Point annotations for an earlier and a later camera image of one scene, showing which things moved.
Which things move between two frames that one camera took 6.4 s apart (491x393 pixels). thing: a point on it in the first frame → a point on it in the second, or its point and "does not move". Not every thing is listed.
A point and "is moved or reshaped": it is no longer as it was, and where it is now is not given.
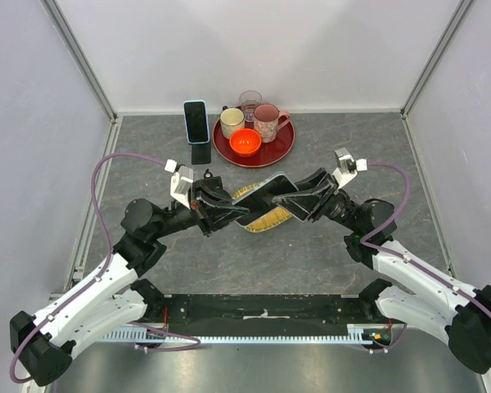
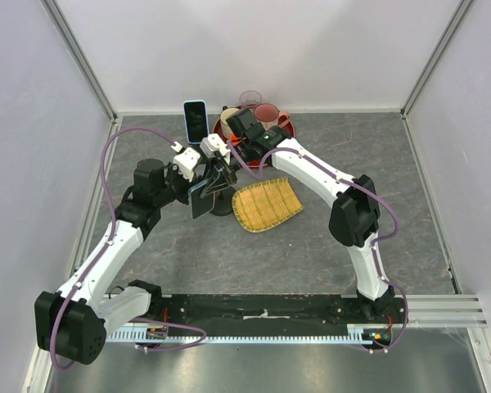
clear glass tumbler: x=248 y=100 does not move
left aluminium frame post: x=81 y=58 does not move
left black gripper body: x=200 y=207 → x=176 y=185
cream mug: x=231 y=119 does not move
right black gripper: x=310 y=205 → x=226 y=173
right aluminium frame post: x=461 y=11 does not move
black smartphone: x=259 y=201 is moved or reshaped
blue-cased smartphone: x=196 y=121 does not move
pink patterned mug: x=268 y=119 does not move
